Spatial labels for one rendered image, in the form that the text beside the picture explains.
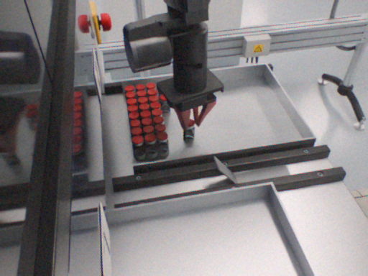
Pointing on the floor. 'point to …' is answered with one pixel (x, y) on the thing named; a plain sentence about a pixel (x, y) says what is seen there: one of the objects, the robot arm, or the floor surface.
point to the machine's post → (98, 56)
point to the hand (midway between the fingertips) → (190, 123)
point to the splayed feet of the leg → (347, 98)
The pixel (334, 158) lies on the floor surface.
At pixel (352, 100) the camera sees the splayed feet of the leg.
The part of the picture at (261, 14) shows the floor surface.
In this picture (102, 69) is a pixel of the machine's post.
